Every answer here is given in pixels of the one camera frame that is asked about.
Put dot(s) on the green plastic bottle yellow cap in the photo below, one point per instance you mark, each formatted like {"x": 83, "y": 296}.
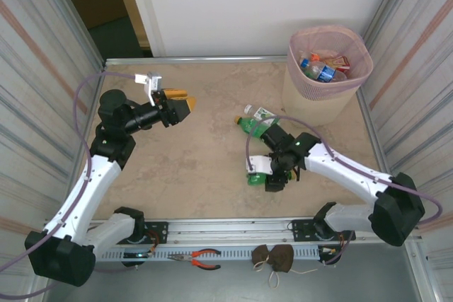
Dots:
{"x": 247, "y": 126}
{"x": 255, "y": 180}

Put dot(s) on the lime drink bottle white label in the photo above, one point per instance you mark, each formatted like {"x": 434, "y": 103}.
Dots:
{"x": 263, "y": 114}

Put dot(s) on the clear Pepsi bottle blue cap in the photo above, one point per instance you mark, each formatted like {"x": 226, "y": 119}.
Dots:
{"x": 325, "y": 73}

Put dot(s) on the clear bottle orange label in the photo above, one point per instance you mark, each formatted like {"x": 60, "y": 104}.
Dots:
{"x": 315, "y": 57}

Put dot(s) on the red gold label bottle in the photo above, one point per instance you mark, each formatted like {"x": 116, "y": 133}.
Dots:
{"x": 341, "y": 63}

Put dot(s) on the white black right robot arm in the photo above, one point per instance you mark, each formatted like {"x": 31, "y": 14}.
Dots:
{"x": 350, "y": 174}

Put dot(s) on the beige mesh waste bin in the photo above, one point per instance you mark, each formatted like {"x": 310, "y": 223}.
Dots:
{"x": 311, "y": 111}

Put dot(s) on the pink plastic bin liner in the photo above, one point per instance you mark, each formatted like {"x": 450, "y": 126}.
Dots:
{"x": 301, "y": 86}

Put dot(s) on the brown cloth pouch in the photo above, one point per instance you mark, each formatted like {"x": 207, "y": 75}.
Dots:
{"x": 283, "y": 257}
{"x": 261, "y": 254}

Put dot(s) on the small electronics board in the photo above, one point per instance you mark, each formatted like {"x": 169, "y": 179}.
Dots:
{"x": 329, "y": 251}
{"x": 138, "y": 255}

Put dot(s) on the striped side panel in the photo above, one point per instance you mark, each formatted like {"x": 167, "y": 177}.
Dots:
{"x": 35, "y": 86}

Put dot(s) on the grey metal shelf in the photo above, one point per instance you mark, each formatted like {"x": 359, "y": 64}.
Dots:
{"x": 230, "y": 288}

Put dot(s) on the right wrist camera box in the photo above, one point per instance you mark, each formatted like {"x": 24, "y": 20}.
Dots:
{"x": 260, "y": 164}

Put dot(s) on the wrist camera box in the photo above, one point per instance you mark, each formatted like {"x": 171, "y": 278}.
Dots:
{"x": 154, "y": 81}
{"x": 260, "y": 164}

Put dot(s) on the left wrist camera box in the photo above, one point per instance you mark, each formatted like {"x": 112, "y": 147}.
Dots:
{"x": 154, "y": 81}

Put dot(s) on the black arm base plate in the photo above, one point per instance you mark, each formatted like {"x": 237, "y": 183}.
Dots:
{"x": 159, "y": 231}
{"x": 301, "y": 229}

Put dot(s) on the wide aluminium base rail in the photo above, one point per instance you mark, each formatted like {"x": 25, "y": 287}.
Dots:
{"x": 230, "y": 231}

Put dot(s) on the aluminium side frame rail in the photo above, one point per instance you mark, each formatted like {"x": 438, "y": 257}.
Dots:
{"x": 374, "y": 132}
{"x": 76, "y": 174}

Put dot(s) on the beige door frame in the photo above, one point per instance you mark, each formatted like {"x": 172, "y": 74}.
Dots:
{"x": 131, "y": 5}

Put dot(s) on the aluminium corner post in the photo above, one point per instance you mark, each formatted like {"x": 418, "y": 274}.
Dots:
{"x": 73, "y": 15}
{"x": 385, "y": 5}

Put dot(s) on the right robot arm with camera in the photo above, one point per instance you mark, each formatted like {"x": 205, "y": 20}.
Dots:
{"x": 435, "y": 121}

